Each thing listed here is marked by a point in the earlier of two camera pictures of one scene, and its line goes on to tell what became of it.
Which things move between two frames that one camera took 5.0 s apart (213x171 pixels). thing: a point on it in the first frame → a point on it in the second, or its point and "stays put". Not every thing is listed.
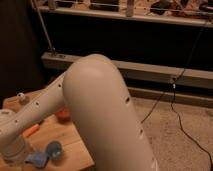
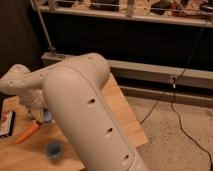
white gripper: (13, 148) → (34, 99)
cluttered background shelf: (180, 10) stays put
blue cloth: (38, 159) → (47, 116)
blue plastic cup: (54, 150) stays put
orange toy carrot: (29, 131) stays put
